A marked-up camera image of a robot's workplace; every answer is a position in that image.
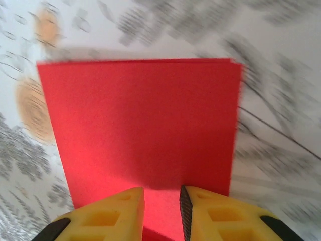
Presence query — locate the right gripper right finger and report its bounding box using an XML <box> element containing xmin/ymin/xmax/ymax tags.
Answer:
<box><xmin>179</xmin><ymin>185</ymin><xmax>305</xmax><ymax>241</ymax></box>

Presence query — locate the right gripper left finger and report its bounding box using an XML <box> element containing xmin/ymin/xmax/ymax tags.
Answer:
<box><xmin>31</xmin><ymin>187</ymin><xmax>146</xmax><ymax>241</ymax></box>

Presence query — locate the red square paper sheet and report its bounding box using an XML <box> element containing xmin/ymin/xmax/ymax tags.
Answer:
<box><xmin>36</xmin><ymin>58</ymin><xmax>244</xmax><ymax>241</ymax></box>

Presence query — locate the floral patterned table cover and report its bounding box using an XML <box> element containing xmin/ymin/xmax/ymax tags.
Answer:
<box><xmin>0</xmin><ymin>0</ymin><xmax>321</xmax><ymax>241</ymax></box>

